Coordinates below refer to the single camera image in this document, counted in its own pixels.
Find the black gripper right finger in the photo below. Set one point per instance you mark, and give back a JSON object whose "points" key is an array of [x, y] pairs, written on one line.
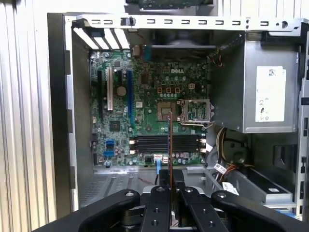
{"points": [[241, 210]]}

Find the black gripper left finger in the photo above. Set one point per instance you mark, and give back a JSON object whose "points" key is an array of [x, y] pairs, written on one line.
{"points": [[157, 212]]}

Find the green RAM stick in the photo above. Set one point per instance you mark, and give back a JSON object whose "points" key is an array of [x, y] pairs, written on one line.
{"points": [[170, 145]]}

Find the black RAM slot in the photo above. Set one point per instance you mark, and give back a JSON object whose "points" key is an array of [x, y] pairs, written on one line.
{"points": [[149, 141], [149, 151], [149, 146], [149, 137]]}

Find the tall silver disk bay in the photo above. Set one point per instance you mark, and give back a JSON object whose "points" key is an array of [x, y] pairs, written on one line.
{"points": [[236, 183]]}

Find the empty blue disk carrier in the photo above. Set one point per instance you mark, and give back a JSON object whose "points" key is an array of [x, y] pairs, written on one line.
{"points": [[287, 212]]}

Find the blue SATA connector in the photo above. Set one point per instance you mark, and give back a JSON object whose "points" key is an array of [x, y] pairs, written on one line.
{"points": [[109, 143], [109, 153]]}

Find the green motherboard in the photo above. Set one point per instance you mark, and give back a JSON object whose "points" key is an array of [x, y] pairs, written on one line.
{"points": [[149, 125]]}

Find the metal locking lever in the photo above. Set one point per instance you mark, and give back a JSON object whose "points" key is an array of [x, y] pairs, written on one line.
{"points": [[190, 123]]}

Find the black chipset chip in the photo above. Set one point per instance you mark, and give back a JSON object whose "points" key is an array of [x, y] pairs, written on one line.
{"points": [[114, 125]]}

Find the brown CPU socket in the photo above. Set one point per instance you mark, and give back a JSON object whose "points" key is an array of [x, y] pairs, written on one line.
{"points": [[163, 108]]}

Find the metal socket cover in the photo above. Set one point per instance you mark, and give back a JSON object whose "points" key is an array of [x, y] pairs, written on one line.
{"points": [[209, 108]]}

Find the grey power supply unit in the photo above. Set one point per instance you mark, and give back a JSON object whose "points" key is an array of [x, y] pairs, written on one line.
{"points": [[229, 96]]}

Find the blue expansion slot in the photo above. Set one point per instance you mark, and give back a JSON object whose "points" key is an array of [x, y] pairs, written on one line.
{"points": [[130, 96]]}

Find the round coin battery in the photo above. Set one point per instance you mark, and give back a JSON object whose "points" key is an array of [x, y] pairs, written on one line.
{"points": [[121, 91]]}

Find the long black expansion slot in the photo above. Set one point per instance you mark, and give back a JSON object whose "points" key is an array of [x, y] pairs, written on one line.
{"points": [[100, 96]]}

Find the white expansion slot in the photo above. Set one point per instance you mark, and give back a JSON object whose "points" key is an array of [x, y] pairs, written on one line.
{"points": [[110, 89]]}

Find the short black expansion slot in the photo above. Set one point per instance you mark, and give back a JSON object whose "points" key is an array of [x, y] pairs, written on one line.
{"points": [[119, 77]]}

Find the black PC case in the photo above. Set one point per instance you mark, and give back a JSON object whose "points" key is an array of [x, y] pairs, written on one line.
{"points": [[58, 96]]}

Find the blue port connector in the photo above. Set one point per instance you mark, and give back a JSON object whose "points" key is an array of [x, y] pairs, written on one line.
{"points": [[147, 52]]}

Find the black rear case fan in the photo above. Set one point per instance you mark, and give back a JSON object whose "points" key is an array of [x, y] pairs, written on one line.
{"points": [[183, 39]]}

